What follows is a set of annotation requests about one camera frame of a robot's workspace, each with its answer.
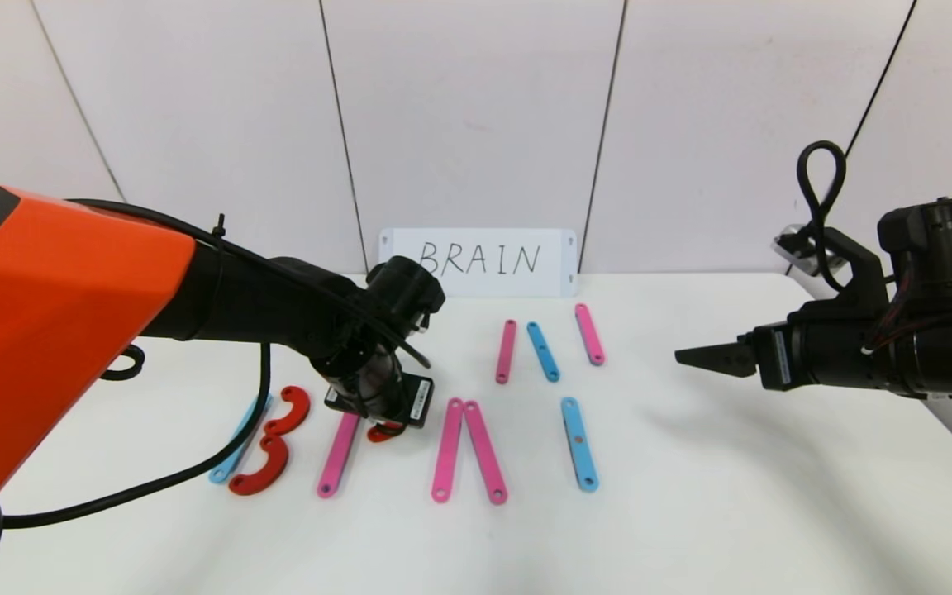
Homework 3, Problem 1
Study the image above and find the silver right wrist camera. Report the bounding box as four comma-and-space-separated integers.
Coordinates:
773, 225, 836, 274

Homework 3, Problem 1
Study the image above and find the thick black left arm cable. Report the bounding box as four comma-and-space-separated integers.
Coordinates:
0, 343, 272, 595

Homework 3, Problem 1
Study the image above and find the white sign card BRAIN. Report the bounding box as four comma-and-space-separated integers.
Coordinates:
379, 229, 578, 298

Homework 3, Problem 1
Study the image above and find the pink bar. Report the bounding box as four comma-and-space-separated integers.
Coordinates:
431, 397, 465, 503
317, 412, 361, 499
464, 400, 509, 505
495, 319, 519, 385
574, 303, 606, 366

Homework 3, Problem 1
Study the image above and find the blue bar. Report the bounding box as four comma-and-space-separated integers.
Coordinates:
560, 397, 600, 493
209, 395, 273, 484
526, 321, 561, 383

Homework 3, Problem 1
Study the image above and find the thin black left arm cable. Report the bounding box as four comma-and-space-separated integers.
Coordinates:
69, 198, 433, 369

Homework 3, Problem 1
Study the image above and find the black right camera cable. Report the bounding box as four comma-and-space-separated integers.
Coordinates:
797, 140, 847, 292

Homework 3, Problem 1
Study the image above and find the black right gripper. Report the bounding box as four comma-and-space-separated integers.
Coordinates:
674, 316, 897, 392

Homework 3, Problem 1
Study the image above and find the black right camera bracket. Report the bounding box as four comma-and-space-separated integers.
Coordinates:
827, 227, 890, 319

